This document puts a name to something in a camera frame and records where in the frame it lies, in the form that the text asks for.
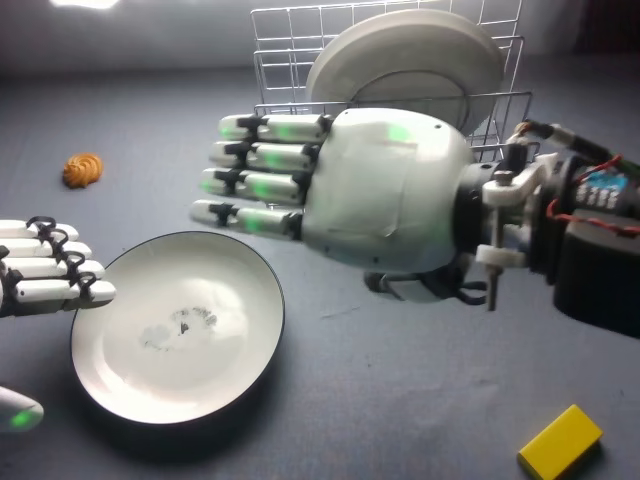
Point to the plain white plate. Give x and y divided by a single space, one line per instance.
400 50

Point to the orange swirl cookie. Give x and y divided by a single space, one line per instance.
82 171

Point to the white plate with black rim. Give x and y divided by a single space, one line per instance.
175 360

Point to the yellow rectangular block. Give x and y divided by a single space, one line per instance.
560 442

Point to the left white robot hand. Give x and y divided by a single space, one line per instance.
40 260

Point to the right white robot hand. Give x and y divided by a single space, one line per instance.
380 190

